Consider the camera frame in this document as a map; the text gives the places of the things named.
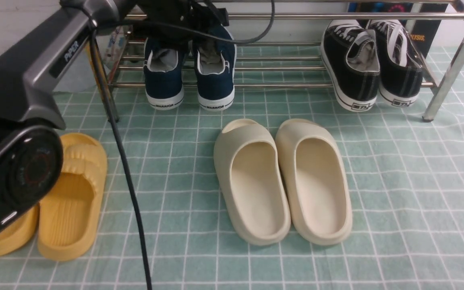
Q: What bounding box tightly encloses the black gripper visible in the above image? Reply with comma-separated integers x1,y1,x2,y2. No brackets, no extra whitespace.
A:
135,0,230,48

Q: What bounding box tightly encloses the navy canvas sneaker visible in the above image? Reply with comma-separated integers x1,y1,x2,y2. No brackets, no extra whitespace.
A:
191,25,237,112
143,38,187,110

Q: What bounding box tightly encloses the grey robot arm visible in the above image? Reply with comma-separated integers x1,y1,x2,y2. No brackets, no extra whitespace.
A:
0,0,228,233

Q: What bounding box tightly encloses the metal shoe rack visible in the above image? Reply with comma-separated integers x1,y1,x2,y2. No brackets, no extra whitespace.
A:
85,0,464,123

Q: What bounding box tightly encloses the black box behind rack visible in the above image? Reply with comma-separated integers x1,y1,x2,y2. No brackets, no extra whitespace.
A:
347,2,447,57

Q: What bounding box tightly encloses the left cream foam slide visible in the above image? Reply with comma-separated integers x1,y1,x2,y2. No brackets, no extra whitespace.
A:
213,118,291,246

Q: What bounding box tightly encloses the cream foam slide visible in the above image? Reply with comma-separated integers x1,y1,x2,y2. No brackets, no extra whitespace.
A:
213,118,291,246
275,118,353,246

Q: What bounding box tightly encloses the left black canvas sneaker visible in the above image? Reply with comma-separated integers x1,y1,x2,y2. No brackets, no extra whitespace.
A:
320,19,381,112

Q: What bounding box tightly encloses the black canvas sneaker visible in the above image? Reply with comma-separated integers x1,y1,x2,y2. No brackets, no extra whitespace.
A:
367,20,423,108
320,19,381,112

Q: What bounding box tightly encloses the right yellow slipper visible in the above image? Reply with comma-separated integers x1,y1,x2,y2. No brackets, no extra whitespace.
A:
37,133,108,262

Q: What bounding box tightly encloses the yellow slipper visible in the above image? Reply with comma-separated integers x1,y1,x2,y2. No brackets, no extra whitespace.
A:
37,133,108,262
0,205,40,256

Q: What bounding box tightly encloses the right cream foam slide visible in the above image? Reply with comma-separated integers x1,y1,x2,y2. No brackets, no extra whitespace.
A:
275,118,353,246

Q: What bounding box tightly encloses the right black canvas sneaker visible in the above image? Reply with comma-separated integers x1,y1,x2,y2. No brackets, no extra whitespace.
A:
367,20,423,108

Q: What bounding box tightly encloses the left yellow slipper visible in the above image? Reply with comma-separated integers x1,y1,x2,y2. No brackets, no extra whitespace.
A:
0,205,40,256

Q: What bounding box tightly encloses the green checkered cloth mat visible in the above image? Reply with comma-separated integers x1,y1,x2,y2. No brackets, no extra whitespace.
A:
0,67,464,290

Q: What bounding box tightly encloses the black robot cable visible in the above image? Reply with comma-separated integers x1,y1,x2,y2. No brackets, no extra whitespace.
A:
89,0,276,290

